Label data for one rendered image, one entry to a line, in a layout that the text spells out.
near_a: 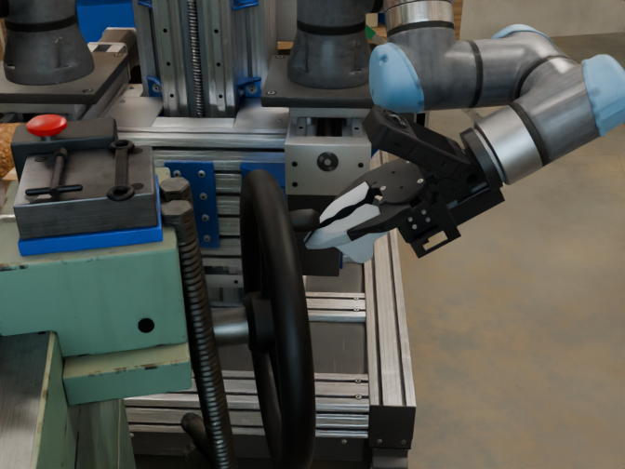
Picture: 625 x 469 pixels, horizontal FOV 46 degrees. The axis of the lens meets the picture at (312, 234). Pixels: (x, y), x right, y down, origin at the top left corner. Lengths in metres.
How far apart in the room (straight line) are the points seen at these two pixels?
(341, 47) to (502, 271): 1.22
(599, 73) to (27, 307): 0.56
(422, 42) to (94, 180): 0.40
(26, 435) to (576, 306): 1.86
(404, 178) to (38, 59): 0.75
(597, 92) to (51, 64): 0.89
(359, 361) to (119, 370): 1.05
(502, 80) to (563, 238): 1.71
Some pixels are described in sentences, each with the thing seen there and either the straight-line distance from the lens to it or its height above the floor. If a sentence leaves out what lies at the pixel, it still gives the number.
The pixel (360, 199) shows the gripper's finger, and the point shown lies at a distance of 0.79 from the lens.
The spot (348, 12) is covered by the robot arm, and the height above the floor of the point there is 0.94.
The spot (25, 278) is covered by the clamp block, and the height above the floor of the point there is 0.95.
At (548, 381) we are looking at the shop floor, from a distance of 1.93.
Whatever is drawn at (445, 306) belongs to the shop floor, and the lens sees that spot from 2.11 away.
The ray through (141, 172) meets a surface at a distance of 0.56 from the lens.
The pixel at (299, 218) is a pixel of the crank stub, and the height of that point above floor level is 0.86.
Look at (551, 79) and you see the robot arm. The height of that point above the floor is 0.99.
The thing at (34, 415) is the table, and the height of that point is 0.90.
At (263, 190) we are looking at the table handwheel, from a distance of 0.62.
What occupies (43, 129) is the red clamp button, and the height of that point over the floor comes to 1.02.
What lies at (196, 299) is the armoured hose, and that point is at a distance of 0.61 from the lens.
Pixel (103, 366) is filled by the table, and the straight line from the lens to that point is 0.59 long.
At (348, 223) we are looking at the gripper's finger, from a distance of 0.77.
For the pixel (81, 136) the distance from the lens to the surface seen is 0.62.
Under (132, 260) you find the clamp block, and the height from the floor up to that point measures 0.95.
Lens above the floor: 1.24
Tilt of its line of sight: 31 degrees down
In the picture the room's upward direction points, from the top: straight up
